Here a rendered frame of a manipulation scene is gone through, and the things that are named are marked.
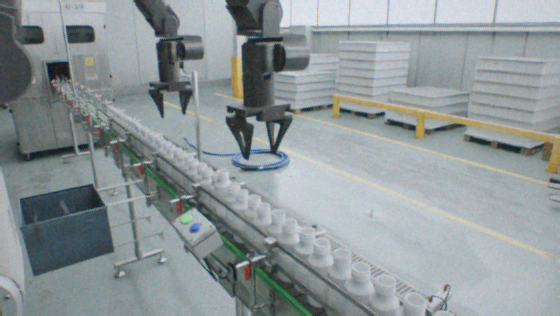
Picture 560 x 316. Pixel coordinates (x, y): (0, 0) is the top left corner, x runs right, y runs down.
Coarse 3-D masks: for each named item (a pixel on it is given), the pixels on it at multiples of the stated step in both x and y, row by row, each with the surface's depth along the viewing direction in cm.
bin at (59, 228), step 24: (72, 192) 166; (96, 192) 163; (24, 216) 156; (48, 216) 162; (72, 216) 140; (96, 216) 146; (24, 240) 132; (48, 240) 137; (72, 240) 142; (96, 240) 148; (48, 264) 139; (72, 264) 145
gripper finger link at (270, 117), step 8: (264, 112) 62; (272, 112) 63; (280, 112) 65; (256, 120) 64; (264, 120) 63; (272, 120) 64; (280, 120) 67; (288, 120) 66; (272, 128) 70; (280, 128) 67; (272, 136) 70; (280, 136) 68; (272, 144) 70; (272, 152) 70
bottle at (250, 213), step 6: (252, 198) 107; (258, 198) 106; (252, 204) 104; (246, 210) 106; (252, 210) 104; (246, 216) 105; (252, 216) 104; (252, 222) 104; (246, 228) 106; (252, 228) 105; (246, 234) 107; (252, 234) 106; (252, 240) 106; (246, 246) 108
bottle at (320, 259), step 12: (324, 240) 83; (324, 252) 81; (312, 264) 82; (324, 264) 81; (312, 276) 82; (324, 276) 81; (312, 288) 83; (324, 288) 83; (312, 300) 84; (324, 300) 84
